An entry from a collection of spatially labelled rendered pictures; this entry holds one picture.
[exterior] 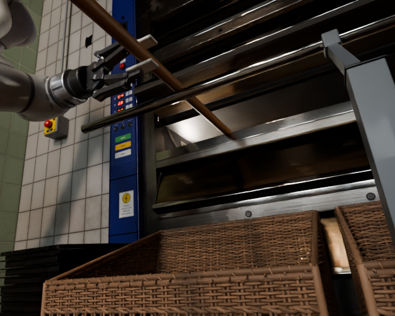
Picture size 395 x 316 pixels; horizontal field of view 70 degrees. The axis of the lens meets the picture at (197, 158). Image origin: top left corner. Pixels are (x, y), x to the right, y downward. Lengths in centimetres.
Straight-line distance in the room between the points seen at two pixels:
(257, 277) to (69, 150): 129
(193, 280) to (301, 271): 17
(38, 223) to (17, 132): 56
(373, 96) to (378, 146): 6
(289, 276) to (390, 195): 19
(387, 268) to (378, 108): 20
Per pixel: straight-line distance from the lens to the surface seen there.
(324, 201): 94
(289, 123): 102
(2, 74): 76
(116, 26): 61
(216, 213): 102
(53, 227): 156
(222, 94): 117
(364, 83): 38
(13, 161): 186
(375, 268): 43
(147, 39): 69
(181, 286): 51
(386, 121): 36
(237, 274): 47
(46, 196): 165
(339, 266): 92
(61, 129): 163
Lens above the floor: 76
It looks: 19 degrees up
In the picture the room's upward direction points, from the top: 5 degrees counter-clockwise
